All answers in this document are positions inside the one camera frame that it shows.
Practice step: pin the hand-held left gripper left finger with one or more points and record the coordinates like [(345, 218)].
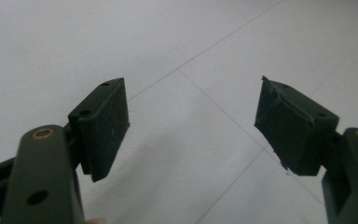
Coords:
[(102, 130)]

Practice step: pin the white table mat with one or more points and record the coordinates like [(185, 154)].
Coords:
[(183, 40)]

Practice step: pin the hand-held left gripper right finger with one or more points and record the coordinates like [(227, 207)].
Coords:
[(295, 133)]

